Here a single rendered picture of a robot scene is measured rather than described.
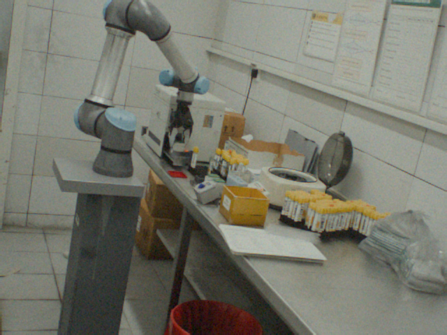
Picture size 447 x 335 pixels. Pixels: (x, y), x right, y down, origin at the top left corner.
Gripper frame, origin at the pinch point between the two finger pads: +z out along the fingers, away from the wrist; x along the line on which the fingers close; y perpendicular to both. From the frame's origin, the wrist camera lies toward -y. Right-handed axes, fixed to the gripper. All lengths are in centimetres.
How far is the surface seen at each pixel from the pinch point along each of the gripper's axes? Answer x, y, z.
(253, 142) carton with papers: -38.1, 3.9, -4.4
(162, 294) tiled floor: -22, 46, 96
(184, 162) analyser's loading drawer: -1.7, -7.9, 5.6
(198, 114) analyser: -10.3, 9.1, -13.4
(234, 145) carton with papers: -24.8, -4.3, -3.8
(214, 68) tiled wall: -60, 129, -25
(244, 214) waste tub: -3, -73, 5
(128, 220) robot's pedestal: 29, -44, 20
